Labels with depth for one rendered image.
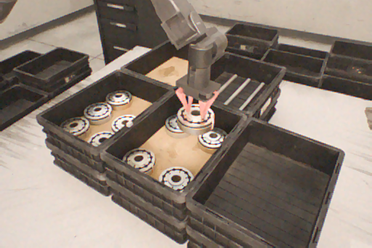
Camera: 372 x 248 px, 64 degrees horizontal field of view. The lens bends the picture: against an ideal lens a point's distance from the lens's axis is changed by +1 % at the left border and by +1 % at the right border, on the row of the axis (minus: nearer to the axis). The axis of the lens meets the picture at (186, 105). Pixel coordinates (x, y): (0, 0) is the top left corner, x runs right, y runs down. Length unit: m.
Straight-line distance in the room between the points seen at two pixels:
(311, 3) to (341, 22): 0.42
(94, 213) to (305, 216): 0.63
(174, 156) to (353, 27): 3.38
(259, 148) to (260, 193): 0.19
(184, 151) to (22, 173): 0.61
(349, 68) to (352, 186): 1.34
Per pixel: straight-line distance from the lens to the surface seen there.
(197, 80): 0.73
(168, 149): 1.02
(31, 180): 1.23
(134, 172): 0.83
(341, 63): 2.42
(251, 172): 0.97
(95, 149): 0.91
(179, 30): 0.70
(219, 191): 0.91
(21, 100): 2.33
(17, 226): 1.12
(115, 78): 1.29
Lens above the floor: 1.54
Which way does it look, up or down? 36 degrees down
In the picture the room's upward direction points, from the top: straight up
